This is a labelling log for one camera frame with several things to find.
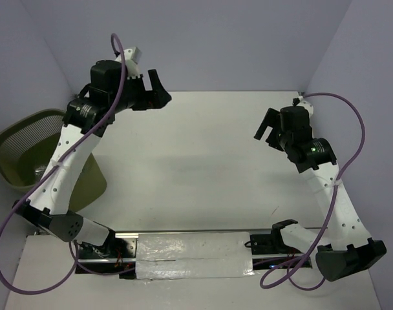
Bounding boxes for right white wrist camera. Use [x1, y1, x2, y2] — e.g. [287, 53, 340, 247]
[292, 96, 314, 117]

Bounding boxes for clear crushed plastic bottle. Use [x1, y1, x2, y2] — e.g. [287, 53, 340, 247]
[34, 165, 47, 178]

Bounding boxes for olive green mesh bin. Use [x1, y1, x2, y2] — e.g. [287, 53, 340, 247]
[0, 109, 107, 212]

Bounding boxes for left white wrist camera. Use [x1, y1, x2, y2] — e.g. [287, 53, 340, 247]
[114, 46, 143, 79]

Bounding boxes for black mounting rail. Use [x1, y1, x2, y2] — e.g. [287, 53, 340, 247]
[78, 231, 301, 280]

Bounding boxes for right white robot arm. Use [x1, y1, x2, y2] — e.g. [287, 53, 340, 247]
[254, 105, 387, 282]

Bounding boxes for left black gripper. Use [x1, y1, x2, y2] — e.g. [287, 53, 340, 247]
[111, 70, 173, 114]

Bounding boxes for silver taped panel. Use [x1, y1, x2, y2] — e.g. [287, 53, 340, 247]
[135, 232, 254, 280]

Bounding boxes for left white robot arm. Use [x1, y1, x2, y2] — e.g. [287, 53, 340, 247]
[15, 60, 172, 258]

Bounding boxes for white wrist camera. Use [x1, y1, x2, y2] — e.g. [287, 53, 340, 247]
[292, 96, 314, 117]
[114, 46, 143, 79]

